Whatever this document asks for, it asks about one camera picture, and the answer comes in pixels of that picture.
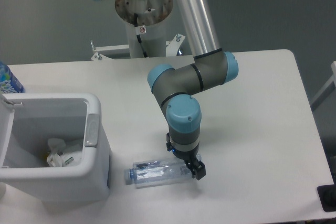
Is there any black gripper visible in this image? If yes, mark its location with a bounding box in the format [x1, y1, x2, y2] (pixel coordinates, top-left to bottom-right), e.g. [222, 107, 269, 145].
[166, 133, 206, 180]

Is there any clear plastic bottle blue cap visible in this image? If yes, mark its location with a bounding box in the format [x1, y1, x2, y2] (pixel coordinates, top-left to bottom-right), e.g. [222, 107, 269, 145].
[124, 156, 194, 188]

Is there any white wrapper green stripe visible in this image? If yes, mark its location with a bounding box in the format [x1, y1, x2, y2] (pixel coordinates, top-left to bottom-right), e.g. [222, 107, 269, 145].
[46, 138, 83, 167]

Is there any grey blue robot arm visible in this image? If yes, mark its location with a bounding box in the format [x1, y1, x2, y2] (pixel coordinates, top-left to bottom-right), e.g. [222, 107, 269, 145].
[115, 0, 239, 179]

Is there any white plastic trash can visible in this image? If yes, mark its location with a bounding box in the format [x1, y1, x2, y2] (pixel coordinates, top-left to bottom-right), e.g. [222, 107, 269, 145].
[1, 93, 110, 201]

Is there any black device at table edge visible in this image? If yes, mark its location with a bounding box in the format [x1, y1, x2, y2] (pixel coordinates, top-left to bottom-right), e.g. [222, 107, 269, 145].
[317, 184, 335, 212]

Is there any blue labelled bottle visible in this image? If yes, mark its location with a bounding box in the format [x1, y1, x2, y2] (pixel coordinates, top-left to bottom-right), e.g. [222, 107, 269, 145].
[1, 62, 25, 93]

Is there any white metal frame right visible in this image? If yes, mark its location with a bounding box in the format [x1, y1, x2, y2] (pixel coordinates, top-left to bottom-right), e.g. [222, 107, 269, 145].
[310, 61, 335, 111]

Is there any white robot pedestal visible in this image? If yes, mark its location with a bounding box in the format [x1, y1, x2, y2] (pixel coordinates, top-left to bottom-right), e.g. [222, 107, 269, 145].
[91, 0, 186, 60]

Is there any black cable on pedestal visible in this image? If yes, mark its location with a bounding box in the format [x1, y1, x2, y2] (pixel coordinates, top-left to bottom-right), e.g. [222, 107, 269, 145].
[133, 12, 148, 58]

